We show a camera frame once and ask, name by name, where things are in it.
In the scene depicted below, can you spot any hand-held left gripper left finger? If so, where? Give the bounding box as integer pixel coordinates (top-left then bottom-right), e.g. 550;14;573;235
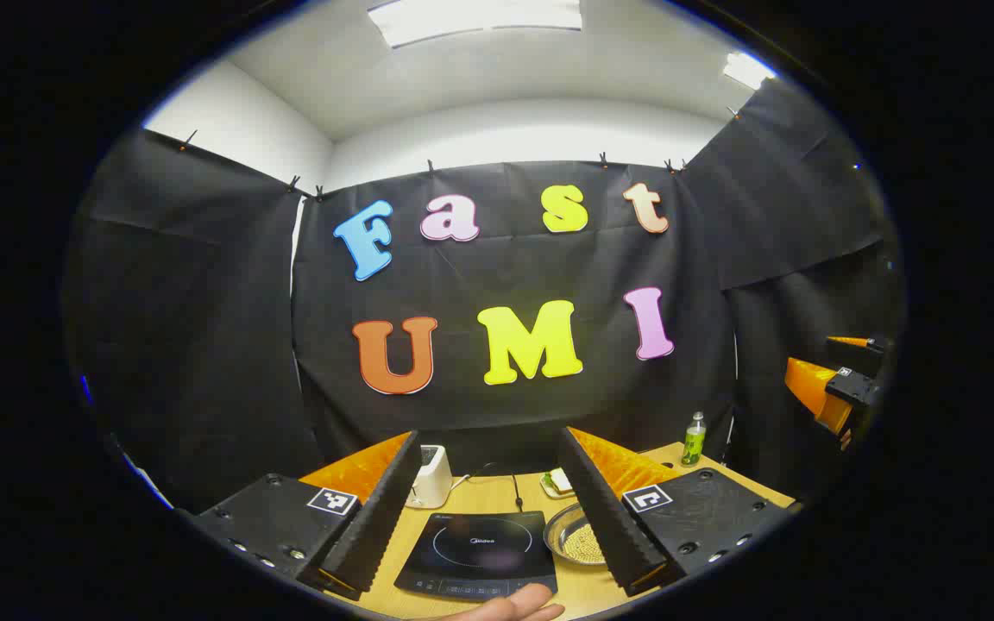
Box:
176;430;423;602

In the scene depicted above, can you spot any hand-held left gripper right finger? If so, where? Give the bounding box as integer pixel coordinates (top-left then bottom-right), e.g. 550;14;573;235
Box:
556;426;804;598

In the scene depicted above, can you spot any steel pot with black handle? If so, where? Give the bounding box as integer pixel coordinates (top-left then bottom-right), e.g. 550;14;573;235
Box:
543;502;610;568

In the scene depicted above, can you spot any black induction cooktop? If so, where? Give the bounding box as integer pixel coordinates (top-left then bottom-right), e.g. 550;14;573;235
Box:
393;509;560;600

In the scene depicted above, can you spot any heap of pale soybeans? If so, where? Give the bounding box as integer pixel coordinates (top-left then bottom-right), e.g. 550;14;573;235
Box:
564;520;608;566

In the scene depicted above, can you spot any white kitchen appliance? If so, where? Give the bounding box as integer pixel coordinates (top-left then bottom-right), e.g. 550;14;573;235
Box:
405;444;453;510

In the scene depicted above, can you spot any green plastic bottle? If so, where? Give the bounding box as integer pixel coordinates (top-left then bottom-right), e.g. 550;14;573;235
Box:
680;411;708;467

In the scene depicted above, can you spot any black backdrop cloth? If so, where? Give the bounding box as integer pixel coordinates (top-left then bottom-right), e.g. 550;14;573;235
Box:
61;78;908;518

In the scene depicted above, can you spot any small ceiling light panel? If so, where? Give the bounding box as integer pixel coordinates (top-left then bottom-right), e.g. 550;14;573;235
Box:
723;52;776;91

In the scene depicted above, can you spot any large ceiling light panel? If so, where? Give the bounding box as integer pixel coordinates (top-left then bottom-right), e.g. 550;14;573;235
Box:
368;0;584;49

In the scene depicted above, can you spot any black power cable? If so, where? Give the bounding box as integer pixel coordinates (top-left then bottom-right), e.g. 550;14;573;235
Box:
467;462;525;514

